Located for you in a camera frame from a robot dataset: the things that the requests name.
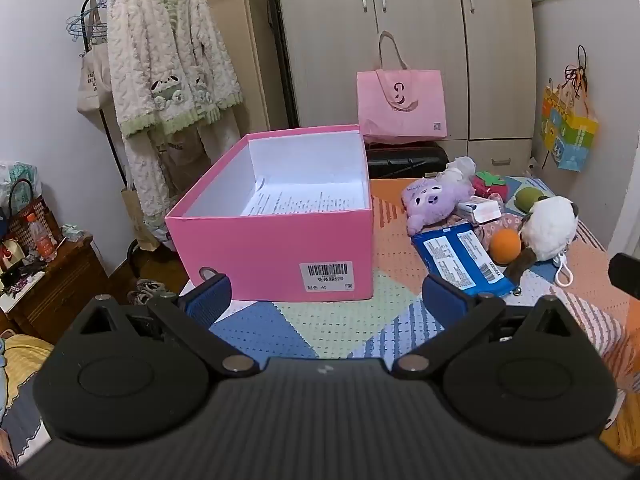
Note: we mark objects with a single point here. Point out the tall beige cabinet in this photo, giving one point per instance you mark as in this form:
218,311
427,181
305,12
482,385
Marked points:
235,20

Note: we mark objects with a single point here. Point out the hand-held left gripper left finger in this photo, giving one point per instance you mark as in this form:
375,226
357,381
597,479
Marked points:
205,301

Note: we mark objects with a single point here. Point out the colourful hanging gift bag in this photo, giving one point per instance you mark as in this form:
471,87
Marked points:
570,135

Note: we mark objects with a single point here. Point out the yellow quilt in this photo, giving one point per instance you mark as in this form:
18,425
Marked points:
22,365

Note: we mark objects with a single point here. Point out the red strawberry plush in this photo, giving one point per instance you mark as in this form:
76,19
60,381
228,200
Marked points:
492,187

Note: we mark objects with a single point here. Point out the small white grey plush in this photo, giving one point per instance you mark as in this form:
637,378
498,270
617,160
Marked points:
460,167

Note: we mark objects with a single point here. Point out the white green plastic bag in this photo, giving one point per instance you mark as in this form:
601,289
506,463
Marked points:
17,172

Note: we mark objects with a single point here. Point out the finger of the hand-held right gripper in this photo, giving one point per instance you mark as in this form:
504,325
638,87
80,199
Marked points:
625,271

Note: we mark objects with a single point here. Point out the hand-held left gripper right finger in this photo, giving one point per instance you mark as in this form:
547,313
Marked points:
442,301

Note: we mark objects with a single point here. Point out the cream fleece pajama pants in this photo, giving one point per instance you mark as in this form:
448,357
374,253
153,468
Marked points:
150,175

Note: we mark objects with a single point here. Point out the white brown plush toy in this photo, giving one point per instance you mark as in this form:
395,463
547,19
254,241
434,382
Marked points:
547,225

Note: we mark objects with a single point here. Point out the black suitcase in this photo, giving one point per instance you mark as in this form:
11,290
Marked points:
400,160

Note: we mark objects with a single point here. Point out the small green tissue pack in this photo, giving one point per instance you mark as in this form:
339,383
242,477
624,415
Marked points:
75,233

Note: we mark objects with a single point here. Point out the patchwork blanket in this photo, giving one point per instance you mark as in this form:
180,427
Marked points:
350,320

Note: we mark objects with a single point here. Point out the small white orange box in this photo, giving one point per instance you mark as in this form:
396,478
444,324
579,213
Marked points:
482,212

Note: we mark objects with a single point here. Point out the woven basket bag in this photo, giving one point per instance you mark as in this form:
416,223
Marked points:
22,220

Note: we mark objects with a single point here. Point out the canvas tote bag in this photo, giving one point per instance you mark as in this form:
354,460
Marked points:
92,85

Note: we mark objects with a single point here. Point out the green ball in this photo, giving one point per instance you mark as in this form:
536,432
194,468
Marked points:
530,199

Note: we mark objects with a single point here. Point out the orange ball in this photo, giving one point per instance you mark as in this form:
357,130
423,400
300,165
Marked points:
505,246

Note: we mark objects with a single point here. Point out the plain brown paper bag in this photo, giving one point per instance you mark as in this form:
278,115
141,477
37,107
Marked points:
135,220

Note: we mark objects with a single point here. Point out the pink knitted toy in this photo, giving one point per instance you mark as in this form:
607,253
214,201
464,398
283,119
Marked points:
510,220

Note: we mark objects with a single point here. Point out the pink tote bag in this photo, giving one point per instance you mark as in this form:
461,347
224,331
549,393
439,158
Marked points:
400,105

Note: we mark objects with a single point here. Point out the pair of shoes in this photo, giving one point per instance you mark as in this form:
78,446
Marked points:
150,290

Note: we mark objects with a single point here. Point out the orange drink bottle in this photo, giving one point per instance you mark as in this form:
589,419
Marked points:
42,242

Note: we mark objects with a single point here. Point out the printed paper sheet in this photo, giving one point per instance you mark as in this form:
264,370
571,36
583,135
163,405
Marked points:
310,202

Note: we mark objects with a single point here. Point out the pink cardboard box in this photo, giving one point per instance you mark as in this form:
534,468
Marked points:
270,245

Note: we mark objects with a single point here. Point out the blue snack packet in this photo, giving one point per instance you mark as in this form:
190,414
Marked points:
450,255

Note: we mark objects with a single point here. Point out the beige wardrobe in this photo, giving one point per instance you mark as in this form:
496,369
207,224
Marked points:
415,10

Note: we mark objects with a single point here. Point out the black clothes rack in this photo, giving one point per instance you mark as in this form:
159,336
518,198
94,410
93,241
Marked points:
118,160

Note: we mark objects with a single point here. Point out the purple plush toy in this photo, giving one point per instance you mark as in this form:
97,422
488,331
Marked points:
430,205

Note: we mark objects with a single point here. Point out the wooden nightstand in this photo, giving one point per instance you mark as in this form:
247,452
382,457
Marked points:
55,295

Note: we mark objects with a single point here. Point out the cream fleece pajama jacket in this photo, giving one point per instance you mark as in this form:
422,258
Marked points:
165,50

